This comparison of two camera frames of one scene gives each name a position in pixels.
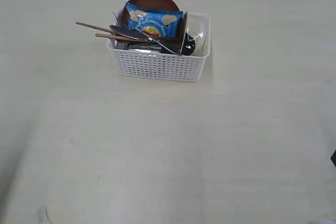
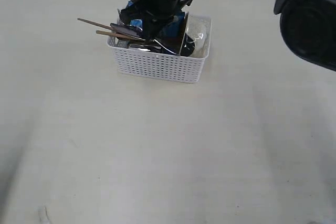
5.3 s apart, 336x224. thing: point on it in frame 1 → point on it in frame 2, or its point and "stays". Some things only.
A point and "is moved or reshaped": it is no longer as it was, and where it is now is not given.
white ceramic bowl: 198,27 stays
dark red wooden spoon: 189,45 stays
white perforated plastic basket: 161,66 stays
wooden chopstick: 113,36 is moved or reshaped
